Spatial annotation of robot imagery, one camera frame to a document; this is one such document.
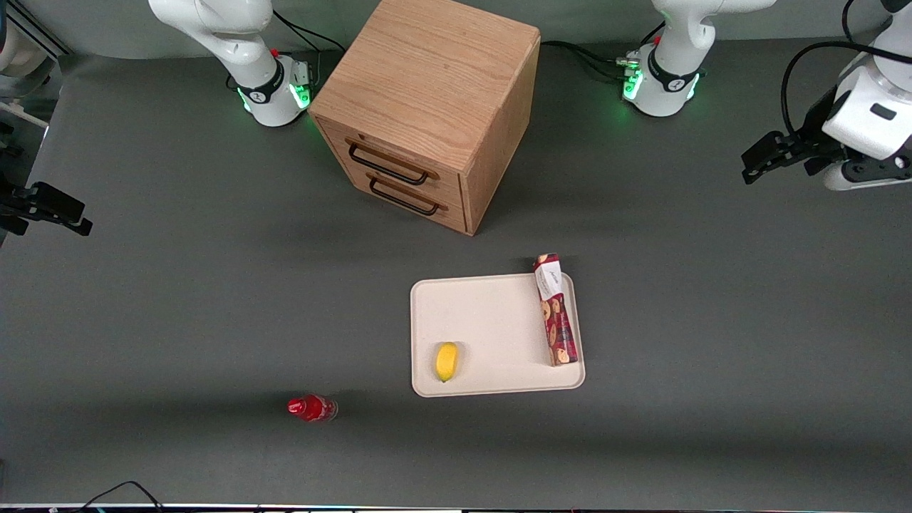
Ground black cable at right arm base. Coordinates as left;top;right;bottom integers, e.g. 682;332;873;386
271;10;351;56

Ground black cable at arm base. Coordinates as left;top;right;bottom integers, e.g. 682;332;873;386
539;40;629;81
271;10;351;56

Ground wooden drawer cabinet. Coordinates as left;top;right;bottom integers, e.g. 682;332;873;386
308;0;542;237

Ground red cookie box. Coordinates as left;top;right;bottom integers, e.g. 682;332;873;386
533;253;580;368

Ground beige plastic tray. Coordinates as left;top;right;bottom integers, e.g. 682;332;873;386
410;271;586;398

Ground black cable at table edge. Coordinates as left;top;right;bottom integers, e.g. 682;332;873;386
78;480;165;513

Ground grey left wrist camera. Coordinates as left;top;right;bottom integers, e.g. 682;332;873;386
823;152;912;192

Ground black cable at left arm base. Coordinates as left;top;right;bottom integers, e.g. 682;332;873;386
539;40;629;81

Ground yellow lemon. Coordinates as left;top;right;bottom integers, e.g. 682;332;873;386
435;342;459;383

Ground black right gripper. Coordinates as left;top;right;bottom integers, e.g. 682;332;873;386
0;182;94;237

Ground wooden drawer front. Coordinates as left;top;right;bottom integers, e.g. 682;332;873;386
348;167;469;235
322;123;464;209

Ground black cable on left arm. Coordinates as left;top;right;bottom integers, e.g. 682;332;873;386
781;40;912;138

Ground black metal drawer handle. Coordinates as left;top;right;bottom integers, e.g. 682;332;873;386
368;177;440;217
346;140;431;187

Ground red soda bottle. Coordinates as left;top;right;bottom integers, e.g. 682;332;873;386
287;394;339;423

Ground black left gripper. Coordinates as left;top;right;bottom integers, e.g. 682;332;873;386
740;85;850;185

